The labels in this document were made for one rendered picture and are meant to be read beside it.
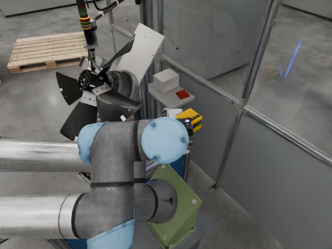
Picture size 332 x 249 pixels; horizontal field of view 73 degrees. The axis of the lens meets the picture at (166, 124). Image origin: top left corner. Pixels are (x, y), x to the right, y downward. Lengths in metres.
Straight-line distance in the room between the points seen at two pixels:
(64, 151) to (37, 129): 2.43
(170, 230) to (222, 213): 1.34
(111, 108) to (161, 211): 0.60
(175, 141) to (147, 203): 0.38
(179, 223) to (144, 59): 0.97
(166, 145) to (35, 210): 0.25
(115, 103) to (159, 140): 0.84
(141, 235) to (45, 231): 0.56
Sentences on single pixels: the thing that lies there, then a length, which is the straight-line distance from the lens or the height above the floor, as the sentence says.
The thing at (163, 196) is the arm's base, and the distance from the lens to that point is 0.76.
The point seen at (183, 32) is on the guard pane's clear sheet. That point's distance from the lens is 1.69.
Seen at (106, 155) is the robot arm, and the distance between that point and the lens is 0.39.
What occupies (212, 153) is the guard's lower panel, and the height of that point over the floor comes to 0.38.
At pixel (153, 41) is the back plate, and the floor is 1.32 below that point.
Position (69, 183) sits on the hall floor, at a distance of 2.40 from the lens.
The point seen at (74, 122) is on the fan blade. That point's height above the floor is 1.02.
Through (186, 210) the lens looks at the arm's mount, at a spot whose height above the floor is 1.19.
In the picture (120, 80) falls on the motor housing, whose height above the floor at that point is 1.17.
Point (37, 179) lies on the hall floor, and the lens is 2.56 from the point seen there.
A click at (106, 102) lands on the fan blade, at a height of 1.18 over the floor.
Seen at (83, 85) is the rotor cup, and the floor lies 1.20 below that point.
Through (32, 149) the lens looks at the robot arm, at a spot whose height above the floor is 1.48.
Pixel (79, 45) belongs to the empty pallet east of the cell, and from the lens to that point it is 4.42.
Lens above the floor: 1.91
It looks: 45 degrees down
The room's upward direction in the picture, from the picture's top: straight up
